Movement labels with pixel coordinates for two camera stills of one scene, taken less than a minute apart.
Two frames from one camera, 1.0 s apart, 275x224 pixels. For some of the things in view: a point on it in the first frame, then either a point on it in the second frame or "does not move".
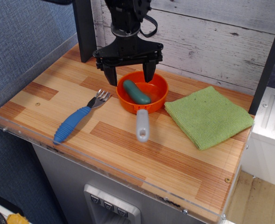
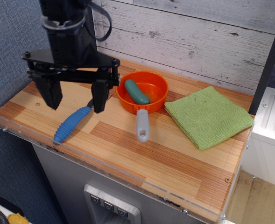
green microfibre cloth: x=207 y=117 does not move
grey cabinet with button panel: x=85 y=193 does not move
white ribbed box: x=265 y=156 does not move
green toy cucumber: x=136 y=93 does not move
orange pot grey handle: x=156 y=87 does not move
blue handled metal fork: x=65 y=126 does not move
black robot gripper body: x=128 y=51 -> x=74 y=55
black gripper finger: x=149 y=68 -> x=100 y=89
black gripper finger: x=110 y=73 -> x=51 y=90
